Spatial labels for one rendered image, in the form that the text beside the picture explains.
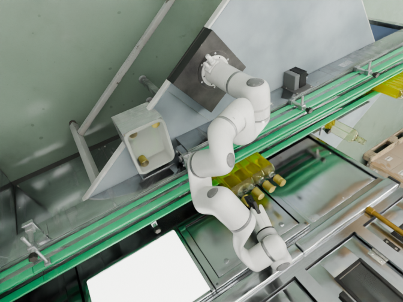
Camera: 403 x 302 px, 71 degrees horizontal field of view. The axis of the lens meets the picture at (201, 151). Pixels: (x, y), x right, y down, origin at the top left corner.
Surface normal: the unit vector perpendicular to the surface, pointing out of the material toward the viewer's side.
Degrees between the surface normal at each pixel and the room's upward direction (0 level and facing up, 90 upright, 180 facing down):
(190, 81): 1
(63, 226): 90
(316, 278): 90
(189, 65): 1
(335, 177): 90
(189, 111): 0
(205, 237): 90
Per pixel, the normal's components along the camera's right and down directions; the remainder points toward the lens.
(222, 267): -0.16, -0.74
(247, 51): 0.50, 0.51
